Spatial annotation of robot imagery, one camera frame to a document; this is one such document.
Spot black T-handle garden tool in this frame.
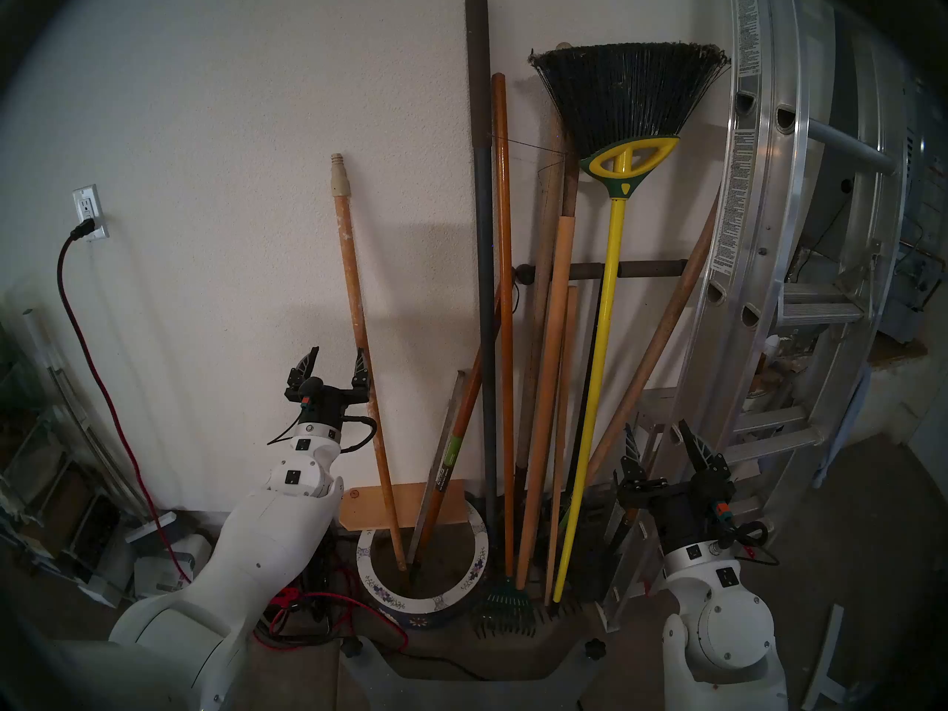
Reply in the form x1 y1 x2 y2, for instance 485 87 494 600
511 260 688 495

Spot white power strip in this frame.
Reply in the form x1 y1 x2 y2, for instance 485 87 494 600
124 511 178 546

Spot white plastic container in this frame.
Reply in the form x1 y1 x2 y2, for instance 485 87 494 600
133 535 214 599

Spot grey folding step stool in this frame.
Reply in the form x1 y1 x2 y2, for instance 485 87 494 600
596 387 686 635

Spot metal wire rack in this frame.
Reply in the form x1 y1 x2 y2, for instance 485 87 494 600
0 347 153 610

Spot orange handle with green label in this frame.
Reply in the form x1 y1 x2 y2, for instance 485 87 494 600
404 291 501 598

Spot white floral ceramic pot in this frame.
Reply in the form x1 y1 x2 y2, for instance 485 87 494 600
354 498 490 632

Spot yellow-handled black bristle broom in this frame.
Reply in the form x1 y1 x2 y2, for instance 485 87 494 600
527 41 732 605

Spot white wall outlet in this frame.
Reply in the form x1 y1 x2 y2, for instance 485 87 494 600
72 185 110 242

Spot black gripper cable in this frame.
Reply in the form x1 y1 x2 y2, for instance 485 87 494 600
722 519 780 567
267 413 379 455

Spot orange-handled green rake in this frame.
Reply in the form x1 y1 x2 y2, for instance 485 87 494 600
474 73 538 640

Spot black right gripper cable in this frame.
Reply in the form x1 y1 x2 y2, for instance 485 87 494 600
722 519 780 567

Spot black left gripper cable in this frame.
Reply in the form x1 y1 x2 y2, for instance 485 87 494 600
267 413 379 455

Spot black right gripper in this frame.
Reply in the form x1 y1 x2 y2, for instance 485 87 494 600
618 419 741 556

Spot light smooth wooden dowel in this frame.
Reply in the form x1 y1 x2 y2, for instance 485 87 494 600
515 216 577 590

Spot grey metal appliance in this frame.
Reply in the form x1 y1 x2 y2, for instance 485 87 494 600
878 73 948 344

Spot black cord reel red cable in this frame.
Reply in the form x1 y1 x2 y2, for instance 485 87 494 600
252 547 408 655

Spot aluminium extension ladder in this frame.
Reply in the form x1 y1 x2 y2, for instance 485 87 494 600
644 0 919 577

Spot black metal rake head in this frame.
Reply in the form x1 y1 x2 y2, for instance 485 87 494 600
537 595 590 626

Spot wooden pole with threaded tip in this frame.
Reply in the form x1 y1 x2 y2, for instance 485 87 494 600
330 153 410 573

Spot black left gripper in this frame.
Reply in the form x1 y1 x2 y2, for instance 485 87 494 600
286 347 371 430

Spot slanted brown wooden handle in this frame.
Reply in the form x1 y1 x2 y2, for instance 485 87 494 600
585 187 721 488

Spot long dark grey pole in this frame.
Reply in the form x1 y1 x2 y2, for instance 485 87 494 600
463 0 498 527

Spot red black power cord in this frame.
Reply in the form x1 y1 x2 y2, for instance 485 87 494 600
56 219 193 584

